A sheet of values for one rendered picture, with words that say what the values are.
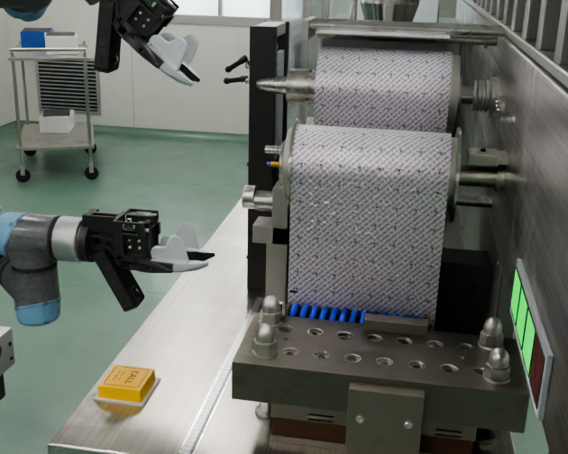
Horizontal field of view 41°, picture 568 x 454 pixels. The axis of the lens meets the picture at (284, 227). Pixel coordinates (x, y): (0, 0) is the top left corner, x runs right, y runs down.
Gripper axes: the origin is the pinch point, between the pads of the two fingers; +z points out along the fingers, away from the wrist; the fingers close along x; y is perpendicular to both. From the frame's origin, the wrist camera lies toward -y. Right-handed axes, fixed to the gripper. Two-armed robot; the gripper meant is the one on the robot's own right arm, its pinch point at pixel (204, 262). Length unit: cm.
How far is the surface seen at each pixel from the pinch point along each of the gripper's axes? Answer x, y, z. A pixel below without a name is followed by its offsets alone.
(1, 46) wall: 540, -33, -341
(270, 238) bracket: 7.0, 2.6, 9.7
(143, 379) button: -10.3, -16.6, -7.1
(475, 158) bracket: 3.6, 19.3, 41.3
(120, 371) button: -8.7, -16.6, -11.6
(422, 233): -0.3, 8.1, 34.4
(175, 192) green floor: 383, -109, -129
